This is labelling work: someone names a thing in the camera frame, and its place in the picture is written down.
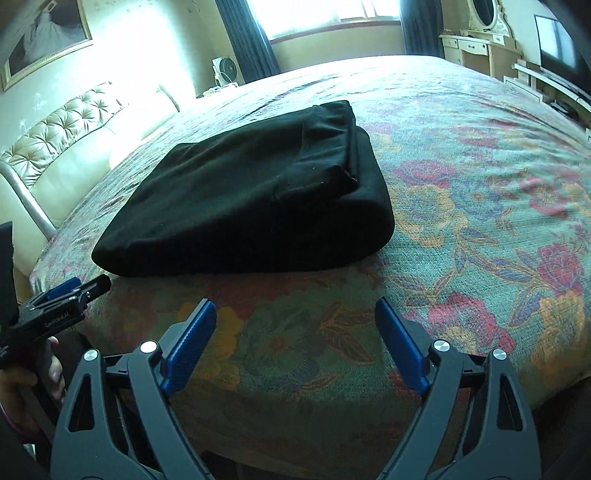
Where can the black pants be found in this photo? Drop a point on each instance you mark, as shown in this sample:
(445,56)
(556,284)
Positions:
(240,207)

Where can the dark blue curtain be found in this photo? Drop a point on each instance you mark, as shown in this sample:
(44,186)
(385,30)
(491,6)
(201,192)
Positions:
(420,27)
(249,41)

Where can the white vanity dresser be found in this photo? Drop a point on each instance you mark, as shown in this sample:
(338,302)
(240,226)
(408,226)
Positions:
(475,50)

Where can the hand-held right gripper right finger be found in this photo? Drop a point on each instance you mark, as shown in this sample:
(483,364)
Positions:
(401,346)

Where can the framed wall picture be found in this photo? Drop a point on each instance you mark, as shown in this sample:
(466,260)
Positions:
(46,32)

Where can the bed with floral cover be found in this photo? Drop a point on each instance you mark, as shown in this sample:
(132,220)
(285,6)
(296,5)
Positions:
(461,184)

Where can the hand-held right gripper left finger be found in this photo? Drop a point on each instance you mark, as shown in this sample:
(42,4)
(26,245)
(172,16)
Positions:
(191,350)

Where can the person's left hand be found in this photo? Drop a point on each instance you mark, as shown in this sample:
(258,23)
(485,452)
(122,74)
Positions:
(14,397)

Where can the oval vanity mirror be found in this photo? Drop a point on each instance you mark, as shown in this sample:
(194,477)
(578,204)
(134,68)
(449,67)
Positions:
(482,11)

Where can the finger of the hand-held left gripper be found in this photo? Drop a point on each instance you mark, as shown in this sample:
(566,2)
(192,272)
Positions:
(64,288)
(94,287)

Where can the white fan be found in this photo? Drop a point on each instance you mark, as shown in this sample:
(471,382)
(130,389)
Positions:
(226,69)

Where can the window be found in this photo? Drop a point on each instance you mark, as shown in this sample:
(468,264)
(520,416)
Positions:
(323,14)

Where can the white television stand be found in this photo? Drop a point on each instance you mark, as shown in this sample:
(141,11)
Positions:
(549,85)

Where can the cream tufted headboard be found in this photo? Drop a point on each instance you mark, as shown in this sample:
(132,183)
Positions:
(69,138)

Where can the black television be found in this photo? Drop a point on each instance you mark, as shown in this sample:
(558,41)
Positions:
(558,46)

